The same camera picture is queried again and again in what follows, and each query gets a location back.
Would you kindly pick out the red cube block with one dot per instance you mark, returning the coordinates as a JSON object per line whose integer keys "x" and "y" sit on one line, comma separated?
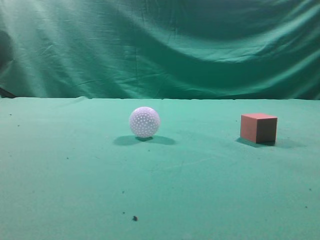
{"x": 258, "y": 127}

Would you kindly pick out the white dimpled ball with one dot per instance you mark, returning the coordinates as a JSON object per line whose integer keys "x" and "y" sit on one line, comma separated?
{"x": 144, "y": 122}

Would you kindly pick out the green backdrop cloth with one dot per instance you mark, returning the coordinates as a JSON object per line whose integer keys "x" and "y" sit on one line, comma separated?
{"x": 160, "y": 49}

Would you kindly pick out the green table cloth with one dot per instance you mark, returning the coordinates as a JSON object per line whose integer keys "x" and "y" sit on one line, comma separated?
{"x": 72, "y": 169}

